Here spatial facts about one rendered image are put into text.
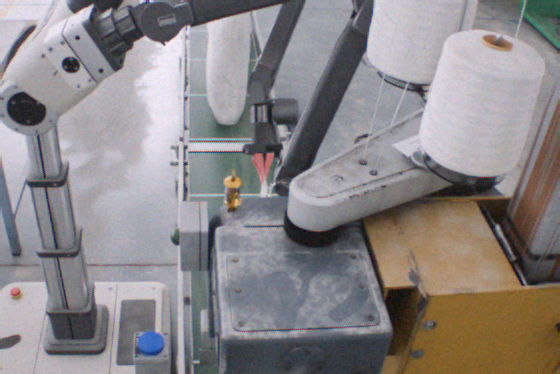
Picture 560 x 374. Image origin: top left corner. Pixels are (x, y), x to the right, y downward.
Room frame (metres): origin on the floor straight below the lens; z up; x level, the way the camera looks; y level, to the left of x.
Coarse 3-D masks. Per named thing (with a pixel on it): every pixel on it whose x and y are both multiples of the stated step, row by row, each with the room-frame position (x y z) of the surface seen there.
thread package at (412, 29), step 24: (384, 0) 0.95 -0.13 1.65; (408, 0) 0.91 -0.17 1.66; (432, 0) 0.90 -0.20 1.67; (456, 0) 0.91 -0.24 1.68; (384, 24) 0.94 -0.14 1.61; (408, 24) 0.91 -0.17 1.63; (384, 48) 0.93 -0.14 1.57; (408, 48) 0.91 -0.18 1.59; (432, 48) 0.90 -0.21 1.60; (408, 72) 0.90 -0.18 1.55; (432, 72) 0.90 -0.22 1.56
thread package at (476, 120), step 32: (480, 32) 0.77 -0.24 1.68; (448, 64) 0.70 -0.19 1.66; (480, 64) 0.67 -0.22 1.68; (512, 64) 0.68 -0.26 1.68; (448, 96) 0.69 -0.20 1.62; (480, 96) 0.66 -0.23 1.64; (512, 96) 0.66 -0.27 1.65; (448, 128) 0.68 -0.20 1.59; (480, 128) 0.66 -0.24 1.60; (512, 128) 0.66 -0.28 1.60; (448, 160) 0.67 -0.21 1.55; (480, 160) 0.65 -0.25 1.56; (512, 160) 0.67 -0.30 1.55
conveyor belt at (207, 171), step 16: (192, 160) 2.26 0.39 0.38; (208, 160) 2.28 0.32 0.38; (224, 160) 2.29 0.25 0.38; (240, 160) 2.30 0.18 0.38; (192, 176) 2.15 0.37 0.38; (208, 176) 2.16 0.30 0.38; (224, 176) 2.17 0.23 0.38; (240, 176) 2.18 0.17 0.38; (256, 176) 2.19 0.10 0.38; (272, 176) 2.21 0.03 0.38; (192, 192) 2.04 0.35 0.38; (208, 192) 2.05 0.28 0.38; (224, 192) 2.06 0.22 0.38; (240, 192) 2.07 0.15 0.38; (256, 192) 2.08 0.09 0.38; (272, 192) 2.09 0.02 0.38; (208, 208) 1.95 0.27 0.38; (192, 272) 1.58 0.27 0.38; (192, 288) 1.50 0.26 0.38; (192, 304) 1.43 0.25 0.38; (192, 320) 1.36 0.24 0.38; (192, 336) 1.29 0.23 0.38; (208, 368) 1.17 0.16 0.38
